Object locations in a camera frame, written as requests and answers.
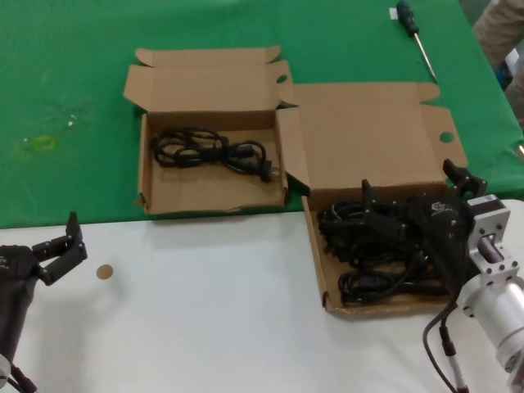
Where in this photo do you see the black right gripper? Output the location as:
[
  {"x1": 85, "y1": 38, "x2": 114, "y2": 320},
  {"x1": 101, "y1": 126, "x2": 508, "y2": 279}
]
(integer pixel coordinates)
[{"x1": 359, "y1": 158, "x2": 488, "y2": 296}]

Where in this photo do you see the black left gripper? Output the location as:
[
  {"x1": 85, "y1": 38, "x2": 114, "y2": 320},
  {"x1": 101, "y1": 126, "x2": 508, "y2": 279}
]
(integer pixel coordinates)
[{"x1": 0, "y1": 211, "x2": 88, "y2": 357}]

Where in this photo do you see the black power cable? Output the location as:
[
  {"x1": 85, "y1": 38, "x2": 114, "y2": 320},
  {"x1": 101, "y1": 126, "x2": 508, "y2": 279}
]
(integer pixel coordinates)
[
  {"x1": 151, "y1": 129, "x2": 283, "y2": 183},
  {"x1": 323, "y1": 198, "x2": 410, "y2": 230},
  {"x1": 338, "y1": 268, "x2": 449, "y2": 306},
  {"x1": 318, "y1": 212, "x2": 410, "y2": 267}
]

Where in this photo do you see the larger flat cardboard box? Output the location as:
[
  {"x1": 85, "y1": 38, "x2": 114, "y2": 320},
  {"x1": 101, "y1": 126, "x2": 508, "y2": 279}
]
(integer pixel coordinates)
[{"x1": 274, "y1": 81, "x2": 472, "y2": 320}]

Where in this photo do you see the cardboard box with torn edge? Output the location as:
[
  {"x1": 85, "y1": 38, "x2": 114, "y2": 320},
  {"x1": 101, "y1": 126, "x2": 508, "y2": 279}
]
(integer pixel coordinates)
[{"x1": 122, "y1": 43, "x2": 296, "y2": 215}]

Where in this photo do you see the clear plastic bag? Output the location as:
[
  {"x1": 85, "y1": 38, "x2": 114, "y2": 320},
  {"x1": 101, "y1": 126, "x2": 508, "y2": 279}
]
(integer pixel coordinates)
[{"x1": 22, "y1": 100, "x2": 97, "y2": 155}]

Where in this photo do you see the person in beige clothing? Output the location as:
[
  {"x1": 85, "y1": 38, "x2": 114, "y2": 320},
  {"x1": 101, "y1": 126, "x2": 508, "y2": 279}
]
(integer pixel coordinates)
[{"x1": 472, "y1": 0, "x2": 524, "y2": 128}]

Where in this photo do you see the green table cloth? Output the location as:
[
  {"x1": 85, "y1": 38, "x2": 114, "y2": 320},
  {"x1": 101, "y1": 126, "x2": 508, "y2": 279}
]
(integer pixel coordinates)
[{"x1": 0, "y1": 0, "x2": 524, "y2": 230}]

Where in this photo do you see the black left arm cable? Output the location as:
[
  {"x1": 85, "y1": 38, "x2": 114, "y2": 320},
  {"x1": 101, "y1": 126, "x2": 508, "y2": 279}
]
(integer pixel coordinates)
[{"x1": 0, "y1": 365, "x2": 38, "y2": 393}]

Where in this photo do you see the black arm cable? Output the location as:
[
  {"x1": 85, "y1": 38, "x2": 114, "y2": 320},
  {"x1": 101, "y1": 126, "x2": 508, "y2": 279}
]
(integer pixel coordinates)
[
  {"x1": 421, "y1": 286, "x2": 458, "y2": 393},
  {"x1": 0, "y1": 365, "x2": 38, "y2": 393}
]

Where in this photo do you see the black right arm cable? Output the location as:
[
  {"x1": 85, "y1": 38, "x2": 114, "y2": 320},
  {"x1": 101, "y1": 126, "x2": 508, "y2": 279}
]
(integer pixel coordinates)
[{"x1": 421, "y1": 286, "x2": 458, "y2": 393}]

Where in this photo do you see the green handled screwdriver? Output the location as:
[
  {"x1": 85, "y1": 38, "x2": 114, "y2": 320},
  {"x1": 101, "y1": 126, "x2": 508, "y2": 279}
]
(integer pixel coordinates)
[{"x1": 395, "y1": 0, "x2": 439, "y2": 83}]

